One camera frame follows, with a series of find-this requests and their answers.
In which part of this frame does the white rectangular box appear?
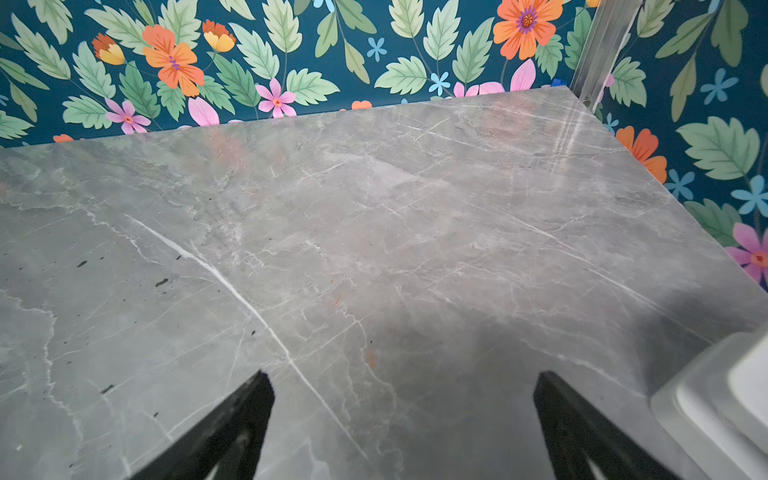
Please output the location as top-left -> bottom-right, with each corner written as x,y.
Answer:
650,328 -> 767,479

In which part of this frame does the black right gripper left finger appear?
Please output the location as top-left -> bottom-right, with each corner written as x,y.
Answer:
133,370 -> 275,480

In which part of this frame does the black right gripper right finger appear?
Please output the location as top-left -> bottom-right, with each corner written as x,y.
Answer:
533,371 -> 677,480

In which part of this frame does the aluminium frame post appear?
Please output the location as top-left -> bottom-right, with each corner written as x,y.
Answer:
570,0 -> 643,113

